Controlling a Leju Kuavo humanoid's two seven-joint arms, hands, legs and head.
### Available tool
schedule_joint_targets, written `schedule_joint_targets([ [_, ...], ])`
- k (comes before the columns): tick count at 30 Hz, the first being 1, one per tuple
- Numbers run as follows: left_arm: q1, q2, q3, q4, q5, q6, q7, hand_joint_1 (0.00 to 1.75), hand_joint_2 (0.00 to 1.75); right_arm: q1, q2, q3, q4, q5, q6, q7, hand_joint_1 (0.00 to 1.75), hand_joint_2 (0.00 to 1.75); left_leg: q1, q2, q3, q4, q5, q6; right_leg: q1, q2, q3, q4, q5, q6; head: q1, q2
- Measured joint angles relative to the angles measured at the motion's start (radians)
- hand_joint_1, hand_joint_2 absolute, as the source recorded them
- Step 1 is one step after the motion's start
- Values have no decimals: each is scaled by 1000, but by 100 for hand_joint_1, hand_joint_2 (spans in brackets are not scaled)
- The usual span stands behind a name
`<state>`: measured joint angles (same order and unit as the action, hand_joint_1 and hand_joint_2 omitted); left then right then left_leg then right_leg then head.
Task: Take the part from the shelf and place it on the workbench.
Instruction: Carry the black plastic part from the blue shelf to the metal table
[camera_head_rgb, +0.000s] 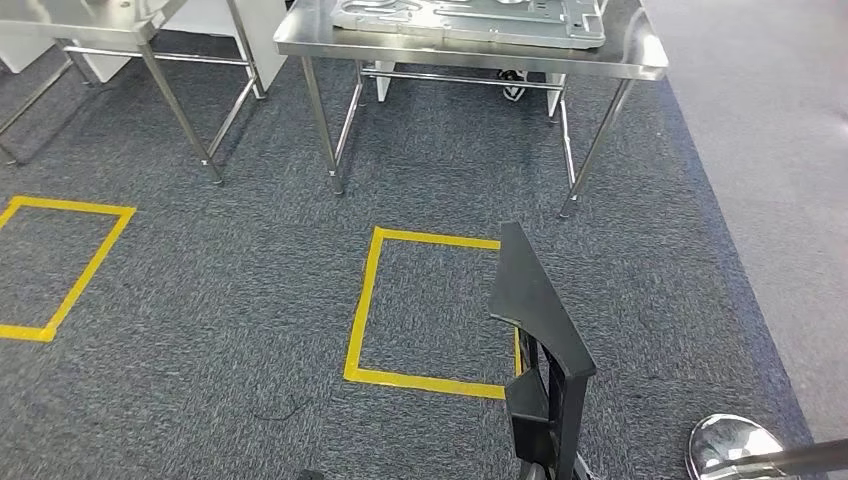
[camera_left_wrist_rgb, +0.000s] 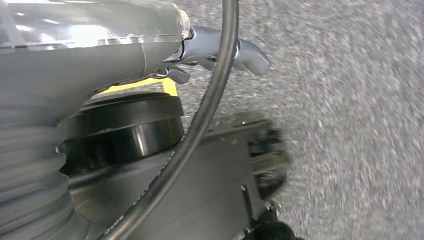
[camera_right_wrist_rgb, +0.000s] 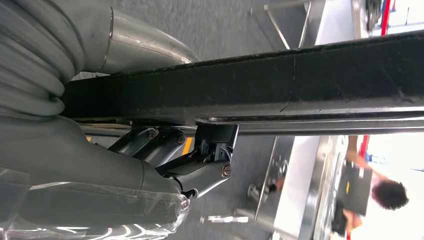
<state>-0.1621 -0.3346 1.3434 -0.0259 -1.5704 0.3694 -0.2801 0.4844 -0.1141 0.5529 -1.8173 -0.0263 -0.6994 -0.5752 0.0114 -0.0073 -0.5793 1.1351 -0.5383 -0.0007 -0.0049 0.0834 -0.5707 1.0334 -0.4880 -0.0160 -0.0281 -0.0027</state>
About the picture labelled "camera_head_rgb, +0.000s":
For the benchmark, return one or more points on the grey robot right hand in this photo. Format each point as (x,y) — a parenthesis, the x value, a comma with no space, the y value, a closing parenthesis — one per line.
(533,474)

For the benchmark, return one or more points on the black plastic car part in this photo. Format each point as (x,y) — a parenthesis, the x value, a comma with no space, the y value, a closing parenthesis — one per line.
(530,298)

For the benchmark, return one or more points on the stainless steel workbench table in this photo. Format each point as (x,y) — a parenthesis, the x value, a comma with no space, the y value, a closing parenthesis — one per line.
(464,58)

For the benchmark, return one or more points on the chrome stanchion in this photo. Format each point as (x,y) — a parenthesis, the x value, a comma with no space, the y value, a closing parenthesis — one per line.
(729,444)

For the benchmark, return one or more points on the yellow floor tape square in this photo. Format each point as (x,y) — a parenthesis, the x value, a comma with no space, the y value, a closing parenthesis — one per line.
(371,298)
(73,206)

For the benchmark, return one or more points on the dark grey floor carpet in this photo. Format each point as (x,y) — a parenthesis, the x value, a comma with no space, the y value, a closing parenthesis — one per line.
(232,265)

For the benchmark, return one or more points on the grey metal fixture plate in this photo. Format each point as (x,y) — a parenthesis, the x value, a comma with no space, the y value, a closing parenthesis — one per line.
(464,23)

